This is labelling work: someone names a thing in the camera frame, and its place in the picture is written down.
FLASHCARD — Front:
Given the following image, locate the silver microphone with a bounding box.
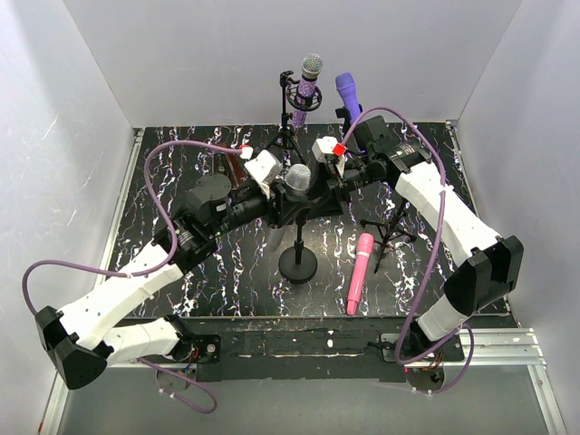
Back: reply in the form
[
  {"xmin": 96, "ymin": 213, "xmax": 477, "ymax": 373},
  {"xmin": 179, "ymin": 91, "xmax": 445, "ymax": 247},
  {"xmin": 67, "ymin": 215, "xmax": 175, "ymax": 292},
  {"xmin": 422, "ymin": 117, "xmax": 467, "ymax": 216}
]
[{"xmin": 266, "ymin": 163, "xmax": 311, "ymax": 252}]

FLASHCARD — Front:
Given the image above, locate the black round-base stand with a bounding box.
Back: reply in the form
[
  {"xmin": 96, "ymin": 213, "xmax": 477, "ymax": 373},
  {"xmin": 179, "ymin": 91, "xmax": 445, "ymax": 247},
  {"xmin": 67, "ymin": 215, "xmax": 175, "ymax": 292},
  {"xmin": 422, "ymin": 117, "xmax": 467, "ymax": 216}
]
[
  {"xmin": 334, "ymin": 104, "xmax": 363, "ymax": 139},
  {"xmin": 278, "ymin": 217, "xmax": 318, "ymax": 285}
]

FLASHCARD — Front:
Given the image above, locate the purple plastic microphone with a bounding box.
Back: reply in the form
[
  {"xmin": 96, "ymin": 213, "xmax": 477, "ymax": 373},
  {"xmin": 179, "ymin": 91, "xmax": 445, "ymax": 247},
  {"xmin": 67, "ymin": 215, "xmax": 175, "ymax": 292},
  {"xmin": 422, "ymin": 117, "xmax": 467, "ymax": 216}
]
[{"xmin": 335, "ymin": 72, "xmax": 361, "ymax": 125}]

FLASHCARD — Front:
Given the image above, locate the purple glitter microphone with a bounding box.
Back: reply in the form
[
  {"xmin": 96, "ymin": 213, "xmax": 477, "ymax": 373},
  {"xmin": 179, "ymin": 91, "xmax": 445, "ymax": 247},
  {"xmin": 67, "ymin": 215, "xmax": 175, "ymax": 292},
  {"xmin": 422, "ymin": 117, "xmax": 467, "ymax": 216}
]
[{"xmin": 292, "ymin": 53, "xmax": 323, "ymax": 129}]

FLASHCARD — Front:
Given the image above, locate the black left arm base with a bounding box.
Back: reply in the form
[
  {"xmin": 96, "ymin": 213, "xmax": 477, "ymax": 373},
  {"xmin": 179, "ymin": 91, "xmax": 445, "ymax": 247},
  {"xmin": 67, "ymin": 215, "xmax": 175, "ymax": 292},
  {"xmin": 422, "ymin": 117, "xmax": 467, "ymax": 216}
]
[{"xmin": 171, "ymin": 324, "xmax": 221, "ymax": 364}]

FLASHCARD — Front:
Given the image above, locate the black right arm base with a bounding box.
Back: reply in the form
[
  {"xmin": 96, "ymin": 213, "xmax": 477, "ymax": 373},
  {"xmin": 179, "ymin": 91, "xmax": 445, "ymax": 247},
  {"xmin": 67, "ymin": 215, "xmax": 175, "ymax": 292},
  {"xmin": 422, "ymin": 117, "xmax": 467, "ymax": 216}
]
[{"xmin": 367, "ymin": 333, "xmax": 472, "ymax": 372}]

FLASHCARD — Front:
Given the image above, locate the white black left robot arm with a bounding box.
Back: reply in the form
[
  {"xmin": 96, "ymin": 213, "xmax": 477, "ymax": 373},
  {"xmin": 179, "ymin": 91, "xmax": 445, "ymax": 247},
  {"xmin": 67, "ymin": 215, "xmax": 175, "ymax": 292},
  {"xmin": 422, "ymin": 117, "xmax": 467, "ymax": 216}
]
[{"xmin": 34, "ymin": 164, "xmax": 312, "ymax": 390}]

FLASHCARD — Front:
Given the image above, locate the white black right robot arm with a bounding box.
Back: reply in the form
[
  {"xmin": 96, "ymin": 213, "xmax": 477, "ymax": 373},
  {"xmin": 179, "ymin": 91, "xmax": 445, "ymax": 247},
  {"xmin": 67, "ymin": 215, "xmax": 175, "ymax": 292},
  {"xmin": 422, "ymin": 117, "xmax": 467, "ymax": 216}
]
[{"xmin": 310, "ymin": 116, "xmax": 524, "ymax": 353}]

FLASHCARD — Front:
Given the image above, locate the small black tripod stand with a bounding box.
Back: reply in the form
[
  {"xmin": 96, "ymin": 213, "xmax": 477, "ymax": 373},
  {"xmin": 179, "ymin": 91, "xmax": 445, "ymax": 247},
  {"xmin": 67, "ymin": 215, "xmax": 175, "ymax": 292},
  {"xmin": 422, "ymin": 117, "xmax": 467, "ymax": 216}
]
[{"xmin": 359, "ymin": 198, "xmax": 417, "ymax": 274}]

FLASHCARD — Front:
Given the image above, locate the tall black tripod stand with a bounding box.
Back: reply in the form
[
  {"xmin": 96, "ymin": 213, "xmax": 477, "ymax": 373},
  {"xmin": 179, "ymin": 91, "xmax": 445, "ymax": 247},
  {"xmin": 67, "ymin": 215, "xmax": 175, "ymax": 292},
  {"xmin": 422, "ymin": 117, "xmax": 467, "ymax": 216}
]
[{"xmin": 265, "ymin": 70, "xmax": 306, "ymax": 165}]

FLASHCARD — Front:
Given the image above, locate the pink microphone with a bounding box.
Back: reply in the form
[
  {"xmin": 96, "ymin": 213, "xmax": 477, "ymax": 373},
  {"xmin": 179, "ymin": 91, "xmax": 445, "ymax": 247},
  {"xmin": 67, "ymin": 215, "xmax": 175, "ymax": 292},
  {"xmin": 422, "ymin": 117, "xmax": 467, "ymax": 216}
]
[{"xmin": 346, "ymin": 233, "xmax": 374, "ymax": 315}]

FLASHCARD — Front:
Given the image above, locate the brown wooden metronome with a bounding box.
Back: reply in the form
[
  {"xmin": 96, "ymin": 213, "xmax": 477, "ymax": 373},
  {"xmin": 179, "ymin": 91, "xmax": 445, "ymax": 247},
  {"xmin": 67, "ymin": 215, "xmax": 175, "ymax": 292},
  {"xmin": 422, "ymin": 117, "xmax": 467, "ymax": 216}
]
[{"xmin": 212, "ymin": 153, "xmax": 246, "ymax": 189}]

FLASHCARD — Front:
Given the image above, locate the aluminium table rail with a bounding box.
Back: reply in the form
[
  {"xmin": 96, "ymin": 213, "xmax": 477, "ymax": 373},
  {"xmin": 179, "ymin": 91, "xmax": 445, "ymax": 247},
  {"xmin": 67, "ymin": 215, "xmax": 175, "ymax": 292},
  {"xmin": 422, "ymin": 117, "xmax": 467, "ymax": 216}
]
[{"xmin": 38, "ymin": 126, "xmax": 567, "ymax": 435}]

